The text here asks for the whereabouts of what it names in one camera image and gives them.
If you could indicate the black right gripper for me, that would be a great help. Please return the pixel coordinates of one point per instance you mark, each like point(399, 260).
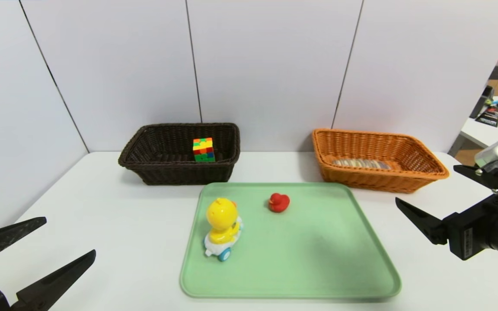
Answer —
point(464, 236)

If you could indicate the brown striped bread roll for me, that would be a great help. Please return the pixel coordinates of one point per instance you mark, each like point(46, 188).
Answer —
point(361, 164)

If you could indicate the multicolour puzzle cube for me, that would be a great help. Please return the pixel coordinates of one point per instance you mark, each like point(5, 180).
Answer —
point(203, 151)

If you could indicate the orange wicker basket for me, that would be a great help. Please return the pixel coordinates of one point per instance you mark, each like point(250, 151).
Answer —
point(361, 179)

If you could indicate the dark brown wicker basket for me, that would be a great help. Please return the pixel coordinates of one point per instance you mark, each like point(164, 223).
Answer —
point(167, 172)

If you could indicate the white side table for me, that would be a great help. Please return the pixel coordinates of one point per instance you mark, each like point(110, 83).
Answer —
point(482, 134)

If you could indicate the black printed packet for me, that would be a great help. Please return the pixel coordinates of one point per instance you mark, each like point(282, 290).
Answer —
point(486, 116)

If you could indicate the black upright panel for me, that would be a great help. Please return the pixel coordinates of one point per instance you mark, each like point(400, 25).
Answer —
point(481, 101)

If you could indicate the small red rubber duck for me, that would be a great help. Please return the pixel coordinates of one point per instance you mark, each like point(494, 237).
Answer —
point(279, 204)

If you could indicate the green plastic tray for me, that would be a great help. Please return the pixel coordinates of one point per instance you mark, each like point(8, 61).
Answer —
point(275, 276)

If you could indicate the yellow duck toy on wheels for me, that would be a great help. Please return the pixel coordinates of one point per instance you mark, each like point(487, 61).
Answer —
point(221, 216)

